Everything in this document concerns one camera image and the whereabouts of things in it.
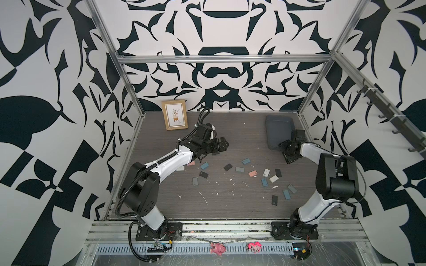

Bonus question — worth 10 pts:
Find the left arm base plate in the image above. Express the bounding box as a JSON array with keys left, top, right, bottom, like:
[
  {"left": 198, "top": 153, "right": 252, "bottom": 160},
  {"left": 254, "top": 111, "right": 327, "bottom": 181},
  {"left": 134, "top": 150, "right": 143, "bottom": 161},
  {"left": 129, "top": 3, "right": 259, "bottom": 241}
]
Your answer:
[{"left": 135, "top": 222, "right": 183, "bottom": 241}]

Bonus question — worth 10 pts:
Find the blue eraser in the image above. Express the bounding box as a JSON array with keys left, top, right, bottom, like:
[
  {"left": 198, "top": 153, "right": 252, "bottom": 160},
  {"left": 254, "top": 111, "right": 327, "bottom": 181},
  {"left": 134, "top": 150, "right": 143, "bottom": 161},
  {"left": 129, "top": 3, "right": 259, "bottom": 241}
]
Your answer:
[
  {"left": 283, "top": 190, "right": 291, "bottom": 200},
  {"left": 200, "top": 162, "right": 209, "bottom": 170},
  {"left": 261, "top": 178, "right": 268, "bottom": 187}
]

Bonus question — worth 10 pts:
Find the pink eraser centre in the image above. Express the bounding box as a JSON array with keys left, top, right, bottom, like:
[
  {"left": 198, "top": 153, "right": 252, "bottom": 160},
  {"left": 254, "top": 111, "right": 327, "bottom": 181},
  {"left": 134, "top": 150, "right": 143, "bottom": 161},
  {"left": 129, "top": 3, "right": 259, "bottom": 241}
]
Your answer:
[{"left": 248, "top": 170, "right": 257, "bottom": 177}]

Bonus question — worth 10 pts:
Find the dark grey storage box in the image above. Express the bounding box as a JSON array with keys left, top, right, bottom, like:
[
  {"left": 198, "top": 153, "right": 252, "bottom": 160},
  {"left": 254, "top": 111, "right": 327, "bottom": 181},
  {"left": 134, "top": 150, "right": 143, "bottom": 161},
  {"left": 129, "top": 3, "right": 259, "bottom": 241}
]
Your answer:
[{"left": 265, "top": 115, "right": 295, "bottom": 151}]

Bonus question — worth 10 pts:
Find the black corrugated cable hose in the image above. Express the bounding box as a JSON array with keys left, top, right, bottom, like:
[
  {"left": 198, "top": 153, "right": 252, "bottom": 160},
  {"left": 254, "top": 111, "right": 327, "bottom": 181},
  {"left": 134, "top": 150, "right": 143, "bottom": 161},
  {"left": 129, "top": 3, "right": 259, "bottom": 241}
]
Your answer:
[{"left": 128, "top": 221, "right": 157, "bottom": 263}]

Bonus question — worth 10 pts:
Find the wooden picture frame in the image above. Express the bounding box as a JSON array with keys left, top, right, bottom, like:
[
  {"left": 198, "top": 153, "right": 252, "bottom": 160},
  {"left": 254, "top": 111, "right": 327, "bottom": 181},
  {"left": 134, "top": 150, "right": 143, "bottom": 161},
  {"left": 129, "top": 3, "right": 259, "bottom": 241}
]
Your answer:
[{"left": 162, "top": 100, "right": 188, "bottom": 131}]

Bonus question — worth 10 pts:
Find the white eraser lower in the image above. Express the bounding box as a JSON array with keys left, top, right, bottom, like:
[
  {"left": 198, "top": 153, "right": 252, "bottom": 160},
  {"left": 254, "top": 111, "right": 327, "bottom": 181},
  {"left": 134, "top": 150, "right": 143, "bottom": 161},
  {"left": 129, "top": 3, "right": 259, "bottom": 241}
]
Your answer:
[{"left": 270, "top": 175, "right": 279, "bottom": 183}]

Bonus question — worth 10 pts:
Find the wall hook rail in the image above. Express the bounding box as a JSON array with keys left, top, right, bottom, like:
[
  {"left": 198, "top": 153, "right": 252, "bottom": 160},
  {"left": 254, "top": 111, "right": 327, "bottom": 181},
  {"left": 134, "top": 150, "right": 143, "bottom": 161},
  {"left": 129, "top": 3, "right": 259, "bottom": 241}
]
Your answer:
[{"left": 357, "top": 79, "right": 426, "bottom": 160}]

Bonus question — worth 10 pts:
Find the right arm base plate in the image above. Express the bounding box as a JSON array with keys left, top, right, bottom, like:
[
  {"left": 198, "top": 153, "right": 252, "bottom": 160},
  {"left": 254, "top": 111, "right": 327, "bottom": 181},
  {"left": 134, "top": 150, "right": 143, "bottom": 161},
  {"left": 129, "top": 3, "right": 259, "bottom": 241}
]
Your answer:
[{"left": 270, "top": 222, "right": 319, "bottom": 240}]

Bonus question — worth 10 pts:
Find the teal eraser upper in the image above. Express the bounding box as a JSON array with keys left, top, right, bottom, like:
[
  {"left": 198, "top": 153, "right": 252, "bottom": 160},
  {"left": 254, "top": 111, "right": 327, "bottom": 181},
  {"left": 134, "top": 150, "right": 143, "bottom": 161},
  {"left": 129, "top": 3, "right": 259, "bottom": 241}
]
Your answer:
[{"left": 242, "top": 158, "right": 251, "bottom": 165}]

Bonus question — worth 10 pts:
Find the white eraser upper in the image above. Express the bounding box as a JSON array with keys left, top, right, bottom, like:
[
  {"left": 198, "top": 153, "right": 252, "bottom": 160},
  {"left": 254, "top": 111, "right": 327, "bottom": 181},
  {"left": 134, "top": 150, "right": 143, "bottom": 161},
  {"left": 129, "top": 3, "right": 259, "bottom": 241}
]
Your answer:
[{"left": 263, "top": 168, "right": 270, "bottom": 177}]

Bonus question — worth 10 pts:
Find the black eraser bottom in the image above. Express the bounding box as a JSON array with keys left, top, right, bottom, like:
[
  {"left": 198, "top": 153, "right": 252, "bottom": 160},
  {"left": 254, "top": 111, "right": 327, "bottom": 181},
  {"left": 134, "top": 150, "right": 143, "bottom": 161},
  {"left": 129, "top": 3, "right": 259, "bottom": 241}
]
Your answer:
[{"left": 271, "top": 195, "right": 278, "bottom": 206}]

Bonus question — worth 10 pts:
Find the black eraser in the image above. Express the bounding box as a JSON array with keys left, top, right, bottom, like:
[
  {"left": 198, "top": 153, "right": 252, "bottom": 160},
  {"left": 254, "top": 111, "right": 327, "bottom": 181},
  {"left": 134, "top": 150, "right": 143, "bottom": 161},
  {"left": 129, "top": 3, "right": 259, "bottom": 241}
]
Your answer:
[
  {"left": 199, "top": 171, "right": 209, "bottom": 178},
  {"left": 224, "top": 164, "right": 233, "bottom": 171},
  {"left": 275, "top": 168, "right": 282, "bottom": 178},
  {"left": 271, "top": 195, "right": 278, "bottom": 206}
]

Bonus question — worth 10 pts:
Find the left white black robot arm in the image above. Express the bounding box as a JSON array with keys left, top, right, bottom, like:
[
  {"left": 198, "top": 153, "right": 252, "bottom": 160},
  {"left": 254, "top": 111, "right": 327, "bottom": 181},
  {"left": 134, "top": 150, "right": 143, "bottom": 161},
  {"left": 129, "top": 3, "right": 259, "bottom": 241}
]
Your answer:
[{"left": 115, "top": 123, "right": 229, "bottom": 231}]

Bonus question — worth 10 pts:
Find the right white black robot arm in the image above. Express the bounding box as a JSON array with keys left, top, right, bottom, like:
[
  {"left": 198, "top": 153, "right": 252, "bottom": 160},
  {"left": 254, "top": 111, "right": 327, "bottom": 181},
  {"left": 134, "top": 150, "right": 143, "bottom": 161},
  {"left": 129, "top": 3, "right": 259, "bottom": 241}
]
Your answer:
[{"left": 278, "top": 130, "right": 359, "bottom": 237}]

